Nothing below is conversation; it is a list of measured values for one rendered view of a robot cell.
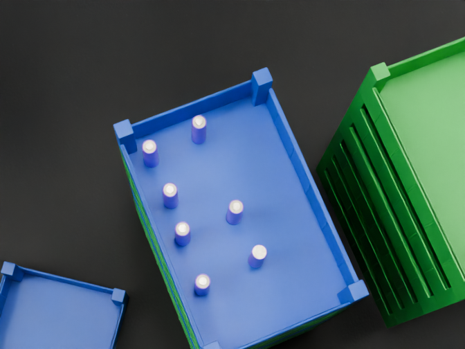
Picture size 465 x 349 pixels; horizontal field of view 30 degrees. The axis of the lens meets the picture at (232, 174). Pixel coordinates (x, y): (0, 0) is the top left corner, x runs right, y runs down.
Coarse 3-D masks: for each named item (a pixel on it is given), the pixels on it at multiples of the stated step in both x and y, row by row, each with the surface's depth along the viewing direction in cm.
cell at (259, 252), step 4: (260, 244) 101; (256, 248) 101; (260, 248) 101; (264, 248) 101; (252, 252) 101; (256, 252) 101; (260, 252) 101; (264, 252) 101; (252, 256) 101; (256, 256) 101; (260, 256) 101; (264, 256) 101; (248, 260) 106; (252, 260) 103; (256, 260) 102; (260, 260) 101; (252, 264) 105; (256, 264) 104; (260, 264) 104
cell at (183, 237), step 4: (176, 224) 101; (180, 224) 102; (184, 224) 102; (188, 224) 102; (176, 228) 101; (180, 228) 101; (184, 228) 101; (188, 228) 101; (176, 232) 101; (180, 232) 101; (184, 232) 101; (188, 232) 101; (176, 236) 103; (180, 236) 101; (184, 236) 101; (188, 236) 103; (176, 240) 106; (180, 240) 104; (184, 240) 104; (188, 240) 106; (180, 244) 107; (184, 244) 107
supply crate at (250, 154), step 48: (240, 96) 111; (192, 144) 111; (240, 144) 111; (288, 144) 109; (144, 192) 109; (192, 192) 109; (240, 192) 109; (288, 192) 110; (192, 240) 107; (240, 240) 108; (288, 240) 108; (336, 240) 103; (192, 288) 106; (240, 288) 106; (288, 288) 106; (336, 288) 107; (240, 336) 105
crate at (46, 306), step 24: (0, 288) 139; (24, 288) 145; (48, 288) 145; (72, 288) 145; (96, 288) 141; (0, 312) 142; (24, 312) 144; (48, 312) 144; (72, 312) 144; (96, 312) 144; (120, 312) 139; (0, 336) 142; (24, 336) 143; (48, 336) 143; (72, 336) 143; (96, 336) 143
